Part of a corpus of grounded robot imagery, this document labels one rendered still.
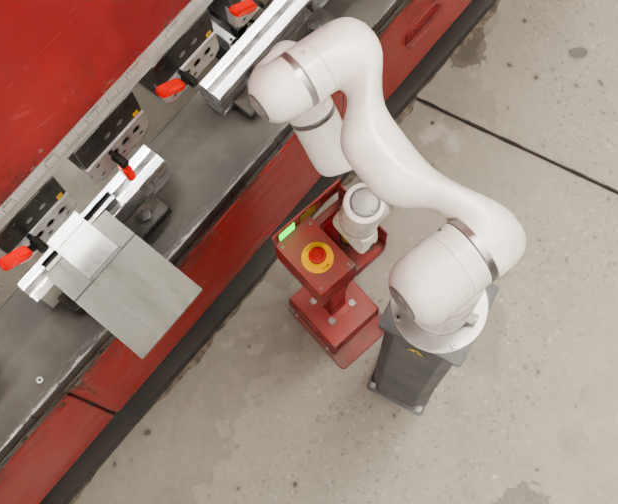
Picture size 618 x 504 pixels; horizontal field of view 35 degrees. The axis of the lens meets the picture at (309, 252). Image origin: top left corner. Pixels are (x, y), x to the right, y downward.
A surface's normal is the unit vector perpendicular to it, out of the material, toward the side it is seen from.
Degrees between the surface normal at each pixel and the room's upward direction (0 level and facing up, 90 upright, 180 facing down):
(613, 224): 0
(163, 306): 0
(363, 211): 6
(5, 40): 90
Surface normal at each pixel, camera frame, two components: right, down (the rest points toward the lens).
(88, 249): -0.04, -0.25
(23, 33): 0.77, 0.61
